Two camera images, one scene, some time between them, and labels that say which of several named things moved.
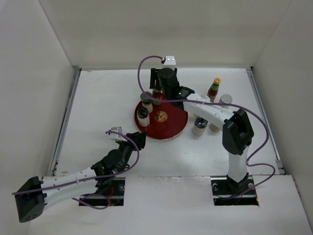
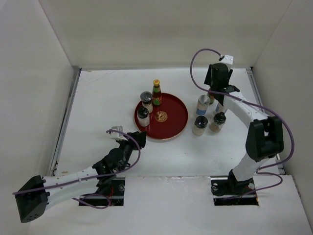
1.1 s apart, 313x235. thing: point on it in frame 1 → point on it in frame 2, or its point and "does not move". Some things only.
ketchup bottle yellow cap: (157, 94) does not move
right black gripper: (153, 78) → (208, 80)
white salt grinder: (143, 117) does not move
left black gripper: (138, 138) does not move
